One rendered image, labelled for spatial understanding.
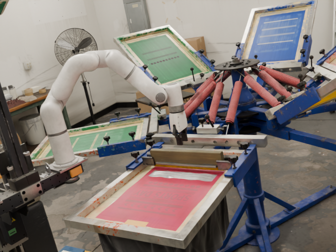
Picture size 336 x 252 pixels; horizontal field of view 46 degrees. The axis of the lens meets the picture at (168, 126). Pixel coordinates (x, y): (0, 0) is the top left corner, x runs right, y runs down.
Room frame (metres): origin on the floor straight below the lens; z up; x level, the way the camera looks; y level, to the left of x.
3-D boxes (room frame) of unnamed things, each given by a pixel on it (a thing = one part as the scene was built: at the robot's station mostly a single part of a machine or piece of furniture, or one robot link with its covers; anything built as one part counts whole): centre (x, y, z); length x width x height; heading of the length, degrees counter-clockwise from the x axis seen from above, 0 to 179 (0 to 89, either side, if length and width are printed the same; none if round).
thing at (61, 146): (1.82, 0.53, 1.21); 0.16 x 0.13 x 0.15; 44
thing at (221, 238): (1.53, -0.09, 0.74); 0.46 x 0.04 x 0.42; 147
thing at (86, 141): (2.62, 0.38, 1.05); 1.08 x 0.61 x 0.23; 87
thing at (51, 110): (1.82, 0.52, 1.37); 0.13 x 0.10 x 0.16; 5
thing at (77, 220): (1.69, 0.05, 0.97); 0.79 x 0.58 x 0.04; 147
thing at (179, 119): (1.86, -0.06, 1.23); 0.10 x 0.07 x 0.11; 147
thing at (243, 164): (1.74, -0.31, 0.98); 0.30 x 0.05 x 0.07; 147
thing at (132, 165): (2.04, 0.16, 0.98); 0.30 x 0.05 x 0.07; 147
